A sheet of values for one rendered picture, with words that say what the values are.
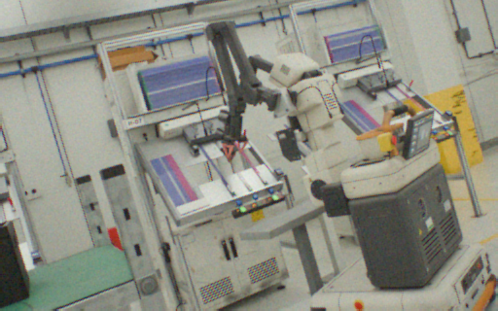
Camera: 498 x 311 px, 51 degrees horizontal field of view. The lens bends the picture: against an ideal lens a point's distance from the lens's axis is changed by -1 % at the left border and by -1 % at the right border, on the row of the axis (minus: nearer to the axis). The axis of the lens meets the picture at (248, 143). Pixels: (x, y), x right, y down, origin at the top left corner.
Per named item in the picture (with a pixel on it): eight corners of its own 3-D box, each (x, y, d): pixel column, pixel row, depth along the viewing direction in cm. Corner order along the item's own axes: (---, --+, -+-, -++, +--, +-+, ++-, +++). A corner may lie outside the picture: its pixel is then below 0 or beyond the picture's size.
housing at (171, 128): (230, 127, 365) (231, 111, 355) (164, 147, 345) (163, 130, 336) (225, 120, 370) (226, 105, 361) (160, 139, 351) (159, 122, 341)
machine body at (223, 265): (293, 286, 349) (266, 197, 348) (197, 328, 322) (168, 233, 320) (254, 272, 409) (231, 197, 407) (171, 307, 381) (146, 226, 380)
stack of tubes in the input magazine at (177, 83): (221, 91, 357) (210, 53, 356) (151, 110, 337) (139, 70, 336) (215, 94, 368) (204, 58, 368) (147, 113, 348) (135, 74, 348)
